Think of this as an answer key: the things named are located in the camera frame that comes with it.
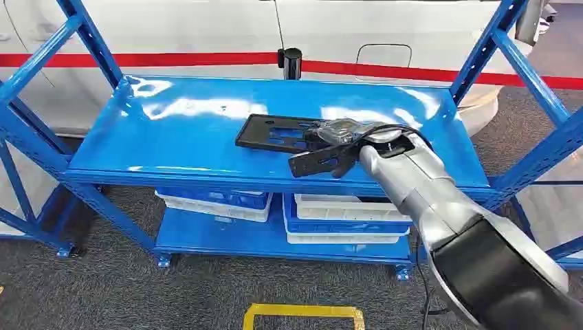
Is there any black slotted flat plate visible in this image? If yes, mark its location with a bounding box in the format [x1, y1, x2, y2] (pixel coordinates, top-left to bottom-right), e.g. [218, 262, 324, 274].
[234, 113, 331, 155]

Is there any black stanchion post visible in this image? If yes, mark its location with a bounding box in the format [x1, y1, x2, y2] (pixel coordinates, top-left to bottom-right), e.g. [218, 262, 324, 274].
[276, 47, 304, 81]

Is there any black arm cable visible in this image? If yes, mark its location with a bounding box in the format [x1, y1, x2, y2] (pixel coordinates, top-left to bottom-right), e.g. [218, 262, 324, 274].
[346, 123, 434, 153]

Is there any yellow floor tape outline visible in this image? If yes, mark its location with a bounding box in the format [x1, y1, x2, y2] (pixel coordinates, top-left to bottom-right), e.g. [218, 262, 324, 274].
[242, 303, 366, 330]

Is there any blue plastic crate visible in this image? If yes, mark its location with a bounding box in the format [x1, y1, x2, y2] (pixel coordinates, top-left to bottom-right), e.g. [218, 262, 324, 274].
[282, 193, 414, 236]
[156, 186, 273, 211]

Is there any white car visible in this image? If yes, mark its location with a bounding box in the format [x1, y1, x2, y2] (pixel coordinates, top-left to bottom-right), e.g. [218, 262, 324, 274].
[0, 0, 550, 138]

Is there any black bracket part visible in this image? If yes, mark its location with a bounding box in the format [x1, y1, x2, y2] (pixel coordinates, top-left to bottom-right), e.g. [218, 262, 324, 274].
[288, 146, 350, 179]

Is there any blue metal shelf rack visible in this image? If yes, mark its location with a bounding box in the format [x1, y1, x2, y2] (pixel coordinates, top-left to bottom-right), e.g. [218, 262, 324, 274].
[0, 0, 583, 281]

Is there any white plastic crate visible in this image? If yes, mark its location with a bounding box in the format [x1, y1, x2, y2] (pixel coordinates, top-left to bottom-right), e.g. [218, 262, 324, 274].
[154, 190, 274, 223]
[294, 193, 414, 223]
[285, 226, 410, 245]

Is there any red barrier belt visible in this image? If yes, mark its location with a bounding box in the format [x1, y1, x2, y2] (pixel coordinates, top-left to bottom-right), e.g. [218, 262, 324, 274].
[0, 52, 279, 69]
[301, 60, 583, 91]

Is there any black floor cable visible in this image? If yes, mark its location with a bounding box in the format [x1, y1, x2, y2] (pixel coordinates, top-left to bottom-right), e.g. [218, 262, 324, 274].
[412, 228, 451, 330]

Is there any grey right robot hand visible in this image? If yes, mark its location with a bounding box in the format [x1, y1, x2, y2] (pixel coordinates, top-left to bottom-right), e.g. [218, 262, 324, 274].
[302, 118, 415, 179]

